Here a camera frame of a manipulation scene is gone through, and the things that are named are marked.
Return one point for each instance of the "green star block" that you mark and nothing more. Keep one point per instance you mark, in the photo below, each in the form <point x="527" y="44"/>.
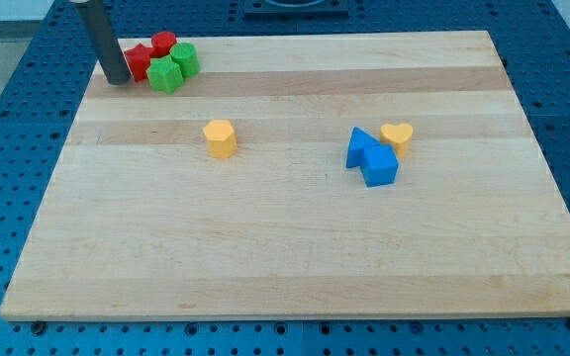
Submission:
<point x="164" y="74"/>

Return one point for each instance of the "blue cube block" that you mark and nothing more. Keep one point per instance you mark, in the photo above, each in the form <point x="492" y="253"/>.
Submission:
<point x="379" y="165"/>

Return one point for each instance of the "red star block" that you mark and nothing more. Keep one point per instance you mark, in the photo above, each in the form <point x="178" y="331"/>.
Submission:
<point x="138" y="59"/>

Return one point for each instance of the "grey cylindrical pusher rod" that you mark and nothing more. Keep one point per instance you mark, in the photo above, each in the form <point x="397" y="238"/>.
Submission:
<point x="104" y="41"/>

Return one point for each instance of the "yellow heart block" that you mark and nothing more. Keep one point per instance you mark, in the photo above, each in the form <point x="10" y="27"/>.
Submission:
<point x="398" y="136"/>

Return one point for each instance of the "green cylinder block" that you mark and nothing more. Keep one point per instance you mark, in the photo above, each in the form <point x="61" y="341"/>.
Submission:
<point x="185" y="55"/>

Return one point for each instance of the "wooden board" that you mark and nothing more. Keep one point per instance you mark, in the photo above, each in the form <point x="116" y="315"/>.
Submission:
<point x="140" y="222"/>

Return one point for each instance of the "yellow hexagon block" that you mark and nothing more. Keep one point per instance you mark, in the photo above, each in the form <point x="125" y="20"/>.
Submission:
<point x="221" y="138"/>

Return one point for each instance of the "red cylinder block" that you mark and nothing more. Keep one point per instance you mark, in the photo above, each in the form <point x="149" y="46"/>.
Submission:
<point x="162" y="43"/>

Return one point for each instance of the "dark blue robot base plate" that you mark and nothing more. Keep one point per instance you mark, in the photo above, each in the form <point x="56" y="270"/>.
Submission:
<point x="261" y="8"/>

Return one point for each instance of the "blue triangle block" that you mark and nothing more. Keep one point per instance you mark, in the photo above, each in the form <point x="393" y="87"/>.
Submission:
<point x="359" y="140"/>

